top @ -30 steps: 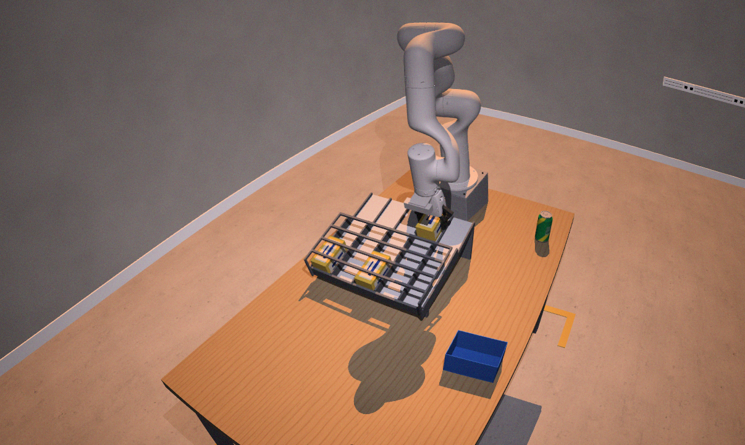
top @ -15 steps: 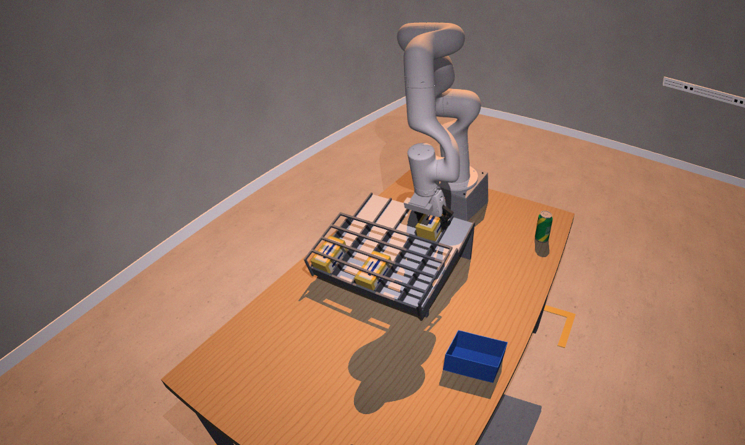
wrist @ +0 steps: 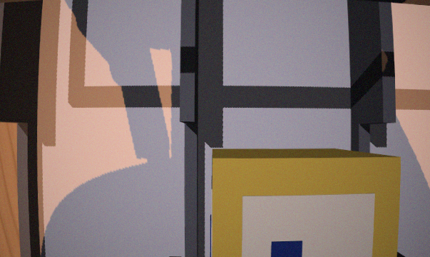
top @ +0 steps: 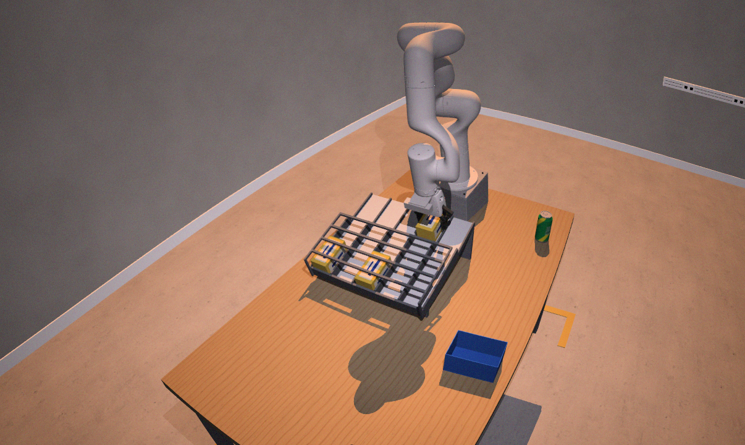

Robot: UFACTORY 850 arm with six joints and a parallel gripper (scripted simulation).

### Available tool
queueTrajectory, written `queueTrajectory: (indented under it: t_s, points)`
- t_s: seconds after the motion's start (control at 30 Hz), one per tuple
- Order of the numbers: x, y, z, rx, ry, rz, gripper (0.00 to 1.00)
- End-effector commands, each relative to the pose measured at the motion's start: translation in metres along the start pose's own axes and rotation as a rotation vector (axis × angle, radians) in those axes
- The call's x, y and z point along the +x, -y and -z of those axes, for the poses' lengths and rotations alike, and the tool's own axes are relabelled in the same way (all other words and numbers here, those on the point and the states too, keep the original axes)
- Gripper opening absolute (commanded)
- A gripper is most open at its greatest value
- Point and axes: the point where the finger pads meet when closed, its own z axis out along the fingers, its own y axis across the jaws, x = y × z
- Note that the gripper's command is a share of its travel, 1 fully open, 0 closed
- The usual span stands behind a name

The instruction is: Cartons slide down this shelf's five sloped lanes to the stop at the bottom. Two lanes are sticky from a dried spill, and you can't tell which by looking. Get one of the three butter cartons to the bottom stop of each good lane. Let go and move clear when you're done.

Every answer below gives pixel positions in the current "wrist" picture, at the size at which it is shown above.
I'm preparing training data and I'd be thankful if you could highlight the yellow butter carton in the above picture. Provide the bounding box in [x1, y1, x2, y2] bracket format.
[210, 148, 401, 257]

